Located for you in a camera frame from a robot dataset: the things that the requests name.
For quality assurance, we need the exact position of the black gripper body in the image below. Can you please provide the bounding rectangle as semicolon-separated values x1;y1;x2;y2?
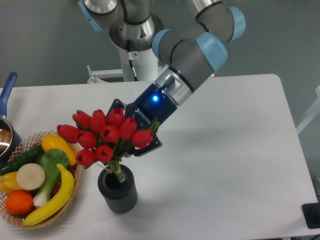
105;83;178;159

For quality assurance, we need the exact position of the red tulip bouquet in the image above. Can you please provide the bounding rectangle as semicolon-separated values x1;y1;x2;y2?
57;108;160;183

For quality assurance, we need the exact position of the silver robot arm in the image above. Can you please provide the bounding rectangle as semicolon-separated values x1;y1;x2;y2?
78;0;246;130

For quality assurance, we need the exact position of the dark grey ribbed vase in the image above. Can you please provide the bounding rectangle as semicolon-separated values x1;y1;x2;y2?
97;164;138;214

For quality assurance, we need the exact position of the yellow banana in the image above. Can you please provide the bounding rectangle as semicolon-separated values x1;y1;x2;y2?
22;163;75;227

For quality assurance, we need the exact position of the green bok choy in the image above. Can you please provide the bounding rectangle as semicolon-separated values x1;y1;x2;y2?
33;148;69;208

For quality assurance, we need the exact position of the green cucumber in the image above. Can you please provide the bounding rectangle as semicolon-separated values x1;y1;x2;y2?
0;145;44;176

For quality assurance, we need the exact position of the beige round disc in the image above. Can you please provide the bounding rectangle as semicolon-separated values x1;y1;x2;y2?
16;163;46;191

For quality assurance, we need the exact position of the yellow bell pepper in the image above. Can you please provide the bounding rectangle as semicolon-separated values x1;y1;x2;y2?
0;171;23;194

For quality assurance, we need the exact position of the orange fruit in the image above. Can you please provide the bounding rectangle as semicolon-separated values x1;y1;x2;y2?
5;190;34;215

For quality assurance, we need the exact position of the woven wicker basket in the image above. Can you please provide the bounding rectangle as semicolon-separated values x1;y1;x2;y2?
0;130;84;230

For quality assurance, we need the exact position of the black device at table edge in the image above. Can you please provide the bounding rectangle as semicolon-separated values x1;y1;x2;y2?
301;202;320;229

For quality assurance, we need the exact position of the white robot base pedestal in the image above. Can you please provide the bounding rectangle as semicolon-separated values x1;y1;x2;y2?
87;48;168;84

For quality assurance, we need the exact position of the black cable on pedestal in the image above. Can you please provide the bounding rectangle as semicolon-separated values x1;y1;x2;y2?
126;39;139;82

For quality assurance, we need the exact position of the blue handled saucepan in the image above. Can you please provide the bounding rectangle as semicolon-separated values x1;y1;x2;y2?
0;72;21;168

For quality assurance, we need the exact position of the white frame at right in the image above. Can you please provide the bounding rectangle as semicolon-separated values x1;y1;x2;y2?
295;85;320;135

